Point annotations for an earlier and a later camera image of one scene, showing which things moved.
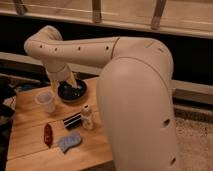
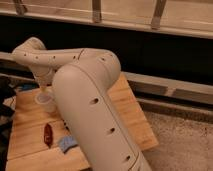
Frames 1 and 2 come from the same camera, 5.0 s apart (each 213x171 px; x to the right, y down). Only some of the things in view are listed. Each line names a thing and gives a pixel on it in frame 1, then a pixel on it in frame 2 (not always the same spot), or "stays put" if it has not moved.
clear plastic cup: (46, 100) stays put
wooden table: (48, 133) stays put
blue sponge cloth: (68, 141) stays put
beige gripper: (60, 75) to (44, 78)
